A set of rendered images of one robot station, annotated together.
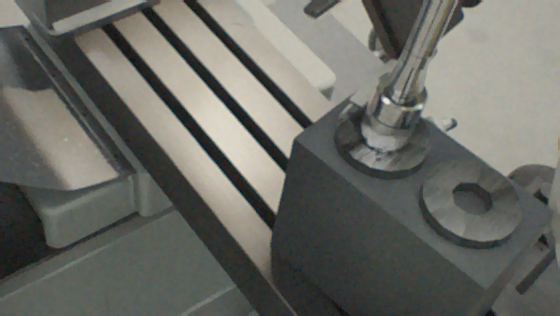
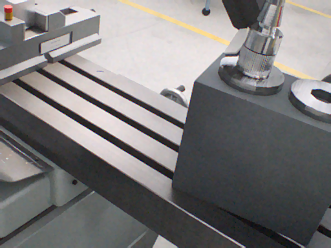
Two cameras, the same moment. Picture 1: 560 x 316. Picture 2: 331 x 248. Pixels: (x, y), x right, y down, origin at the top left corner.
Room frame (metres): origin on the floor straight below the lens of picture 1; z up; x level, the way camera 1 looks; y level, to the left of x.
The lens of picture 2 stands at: (0.01, 0.13, 1.39)
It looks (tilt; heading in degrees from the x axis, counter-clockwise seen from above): 34 degrees down; 346
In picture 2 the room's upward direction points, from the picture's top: 11 degrees clockwise
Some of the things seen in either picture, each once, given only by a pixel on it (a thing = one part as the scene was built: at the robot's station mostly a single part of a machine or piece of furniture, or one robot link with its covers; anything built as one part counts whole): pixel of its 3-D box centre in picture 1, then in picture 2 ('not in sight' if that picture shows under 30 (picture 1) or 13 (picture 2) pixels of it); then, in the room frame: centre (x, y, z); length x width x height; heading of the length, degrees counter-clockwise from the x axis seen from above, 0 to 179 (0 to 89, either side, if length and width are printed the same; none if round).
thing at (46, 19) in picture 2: not in sight; (35, 11); (0.92, 0.24, 1.03); 0.12 x 0.06 x 0.04; 48
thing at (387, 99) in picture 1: (401, 92); (265, 32); (0.50, -0.09, 1.20); 0.05 x 0.05 x 0.01
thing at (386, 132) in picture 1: (391, 115); (258, 53); (0.50, -0.09, 1.17); 0.05 x 0.05 x 0.05
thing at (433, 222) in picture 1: (400, 226); (267, 142); (0.47, -0.13, 1.04); 0.22 x 0.12 x 0.20; 56
